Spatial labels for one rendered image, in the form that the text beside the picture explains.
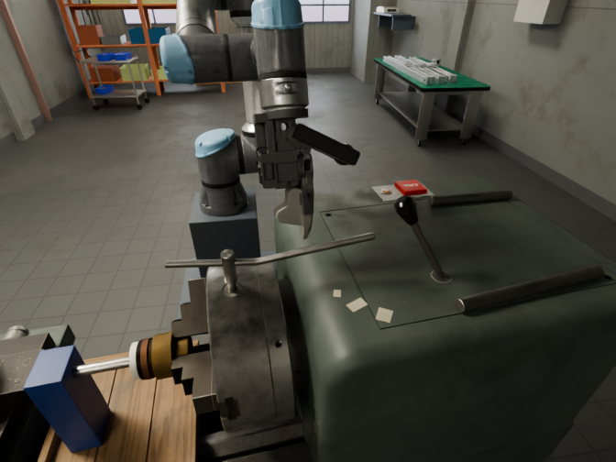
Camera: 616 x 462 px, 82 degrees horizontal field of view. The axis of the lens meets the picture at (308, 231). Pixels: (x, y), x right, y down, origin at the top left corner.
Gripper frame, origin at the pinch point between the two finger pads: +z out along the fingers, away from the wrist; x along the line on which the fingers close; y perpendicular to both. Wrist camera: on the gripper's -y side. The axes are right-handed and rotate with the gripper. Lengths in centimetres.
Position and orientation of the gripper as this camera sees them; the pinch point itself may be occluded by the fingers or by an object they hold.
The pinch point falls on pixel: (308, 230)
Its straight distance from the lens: 61.9
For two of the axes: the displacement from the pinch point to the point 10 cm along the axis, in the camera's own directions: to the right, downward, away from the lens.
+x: 2.2, 2.4, -9.5
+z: 0.8, 9.6, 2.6
